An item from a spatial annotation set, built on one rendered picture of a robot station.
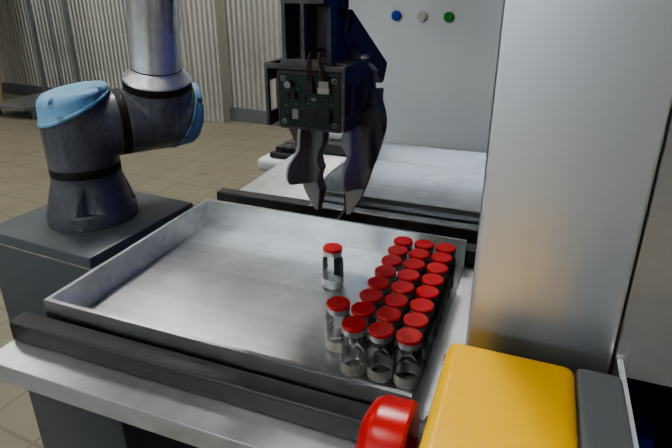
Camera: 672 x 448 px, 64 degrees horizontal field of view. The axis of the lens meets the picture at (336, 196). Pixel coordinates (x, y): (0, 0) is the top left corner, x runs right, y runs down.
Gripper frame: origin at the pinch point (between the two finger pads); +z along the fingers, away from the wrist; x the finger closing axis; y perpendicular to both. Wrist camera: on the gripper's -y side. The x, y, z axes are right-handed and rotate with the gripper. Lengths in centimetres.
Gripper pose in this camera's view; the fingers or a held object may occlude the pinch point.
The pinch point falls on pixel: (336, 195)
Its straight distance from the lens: 53.3
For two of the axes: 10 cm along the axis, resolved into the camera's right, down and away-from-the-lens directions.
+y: -3.6, 3.5, -8.7
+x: 9.3, 1.3, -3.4
